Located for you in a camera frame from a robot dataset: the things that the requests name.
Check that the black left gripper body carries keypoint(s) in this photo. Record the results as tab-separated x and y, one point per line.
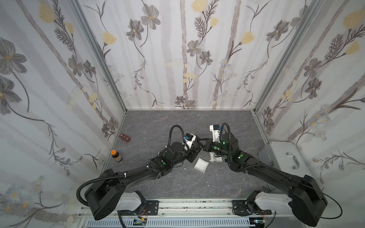
195	147

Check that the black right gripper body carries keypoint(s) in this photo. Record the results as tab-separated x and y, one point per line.
212	146

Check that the white jewelry box lid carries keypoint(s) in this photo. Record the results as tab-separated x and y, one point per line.
215	158

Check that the white box base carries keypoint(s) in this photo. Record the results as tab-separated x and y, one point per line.
201	165

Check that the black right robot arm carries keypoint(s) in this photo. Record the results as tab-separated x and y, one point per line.
307	200

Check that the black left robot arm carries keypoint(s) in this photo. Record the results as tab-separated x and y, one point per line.
103	194

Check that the small brown red box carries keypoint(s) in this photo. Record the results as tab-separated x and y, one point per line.
124	137

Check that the silver metal case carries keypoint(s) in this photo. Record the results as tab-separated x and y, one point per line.
284	156

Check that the brown bottle orange cap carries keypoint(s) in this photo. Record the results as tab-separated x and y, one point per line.
116	155

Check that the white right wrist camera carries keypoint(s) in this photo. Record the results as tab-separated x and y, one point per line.
216	131

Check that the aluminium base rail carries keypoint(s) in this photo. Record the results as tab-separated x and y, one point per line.
185	213

